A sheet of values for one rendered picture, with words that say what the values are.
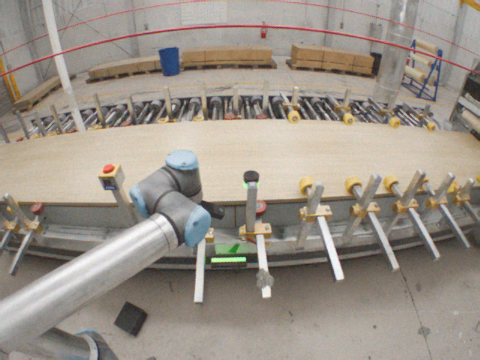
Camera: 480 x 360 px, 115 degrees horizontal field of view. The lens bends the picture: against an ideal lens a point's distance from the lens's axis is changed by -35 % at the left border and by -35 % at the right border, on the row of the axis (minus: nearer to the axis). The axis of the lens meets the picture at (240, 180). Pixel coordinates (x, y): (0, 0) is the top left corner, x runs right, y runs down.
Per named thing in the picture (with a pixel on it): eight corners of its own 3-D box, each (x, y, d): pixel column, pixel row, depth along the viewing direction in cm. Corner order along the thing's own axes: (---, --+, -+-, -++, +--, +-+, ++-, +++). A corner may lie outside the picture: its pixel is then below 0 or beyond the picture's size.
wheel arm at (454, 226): (467, 250, 76) (471, 245, 74) (463, 251, 76) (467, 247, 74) (422, 181, 114) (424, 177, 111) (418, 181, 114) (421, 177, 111)
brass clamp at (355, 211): (376, 217, 97) (381, 211, 93) (352, 220, 96) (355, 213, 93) (371, 208, 101) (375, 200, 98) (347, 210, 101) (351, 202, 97)
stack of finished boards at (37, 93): (70, 76, 657) (70, 71, 646) (31, 104, 477) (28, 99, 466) (55, 79, 654) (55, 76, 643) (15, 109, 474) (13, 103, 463)
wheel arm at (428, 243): (436, 259, 76) (442, 255, 73) (432, 261, 75) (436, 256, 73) (392, 183, 113) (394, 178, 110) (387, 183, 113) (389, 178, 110)
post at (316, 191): (300, 253, 115) (325, 185, 83) (294, 254, 114) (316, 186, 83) (299, 248, 117) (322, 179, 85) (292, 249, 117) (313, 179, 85)
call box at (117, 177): (121, 191, 78) (113, 175, 73) (104, 192, 78) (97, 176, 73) (126, 178, 83) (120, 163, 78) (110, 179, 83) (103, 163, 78)
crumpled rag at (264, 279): (274, 288, 80) (276, 286, 79) (256, 289, 80) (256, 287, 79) (272, 268, 87) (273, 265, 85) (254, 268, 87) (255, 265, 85)
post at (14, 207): (49, 250, 111) (4, 196, 79) (46, 250, 111) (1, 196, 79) (52, 246, 114) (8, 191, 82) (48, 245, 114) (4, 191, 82)
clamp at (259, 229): (270, 238, 102) (271, 232, 99) (239, 240, 102) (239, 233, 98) (268, 229, 106) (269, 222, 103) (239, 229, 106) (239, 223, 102)
